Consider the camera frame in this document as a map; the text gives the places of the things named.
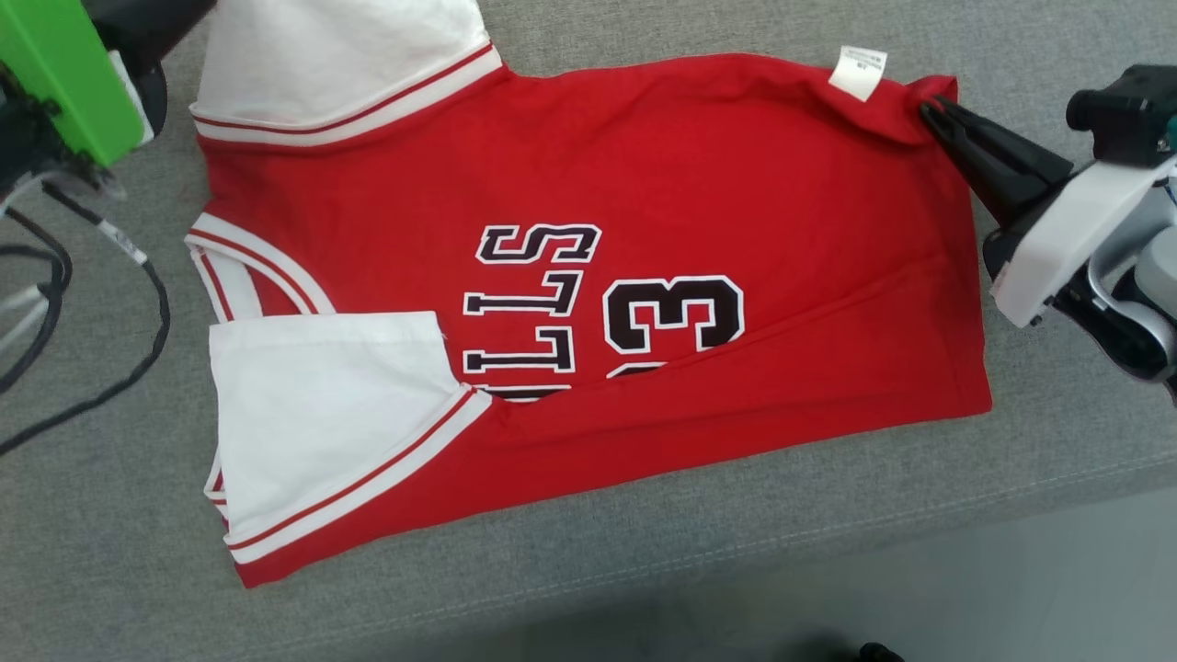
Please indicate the red basketball jersey white sleeves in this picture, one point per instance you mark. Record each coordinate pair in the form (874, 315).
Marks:
(736, 184)

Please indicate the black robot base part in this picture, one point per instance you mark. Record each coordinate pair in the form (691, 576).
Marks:
(881, 655)

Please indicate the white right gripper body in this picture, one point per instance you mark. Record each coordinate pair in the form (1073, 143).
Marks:
(1076, 230)

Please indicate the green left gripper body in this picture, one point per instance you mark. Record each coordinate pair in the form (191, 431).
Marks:
(64, 74)

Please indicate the teal right camera connector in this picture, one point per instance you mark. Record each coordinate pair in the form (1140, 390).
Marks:
(1171, 138)

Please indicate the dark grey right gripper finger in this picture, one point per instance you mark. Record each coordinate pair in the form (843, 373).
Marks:
(1007, 152)
(998, 193)

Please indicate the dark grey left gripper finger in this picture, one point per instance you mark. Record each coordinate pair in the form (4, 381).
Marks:
(154, 101)
(156, 28)

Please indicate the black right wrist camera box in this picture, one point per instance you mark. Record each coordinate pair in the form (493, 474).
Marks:
(1126, 110)

